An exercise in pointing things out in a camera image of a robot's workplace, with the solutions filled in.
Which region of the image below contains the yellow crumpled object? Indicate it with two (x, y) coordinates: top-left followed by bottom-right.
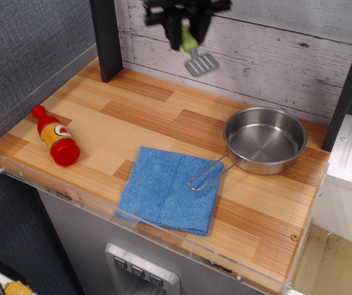
(4, 281), (34, 295)

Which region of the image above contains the dark left shelf post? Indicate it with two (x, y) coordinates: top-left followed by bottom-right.
(90, 0), (123, 83)

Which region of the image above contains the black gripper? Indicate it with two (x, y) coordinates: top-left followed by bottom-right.
(143, 1), (232, 51)

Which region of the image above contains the silver dispenser button panel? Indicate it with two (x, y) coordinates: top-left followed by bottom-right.
(105, 243), (181, 294)

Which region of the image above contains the clear acrylic guard rail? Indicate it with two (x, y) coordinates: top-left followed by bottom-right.
(0, 60), (329, 294)

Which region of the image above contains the steel pan with wire handle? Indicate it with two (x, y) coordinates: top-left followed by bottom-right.
(189, 106), (308, 191)

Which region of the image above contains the green handled grey spatula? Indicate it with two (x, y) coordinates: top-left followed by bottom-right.
(181, 23), (219, 77)

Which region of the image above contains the red toy ketchup bottle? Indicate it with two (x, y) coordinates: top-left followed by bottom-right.
(32, 105), (80, 167)

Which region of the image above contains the white toy sink unit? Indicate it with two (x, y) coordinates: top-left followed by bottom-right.
(312, 115), (352, 242)

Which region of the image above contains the blue folded cloth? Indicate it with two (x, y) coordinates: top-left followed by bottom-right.
(116, 146), (224, 236)

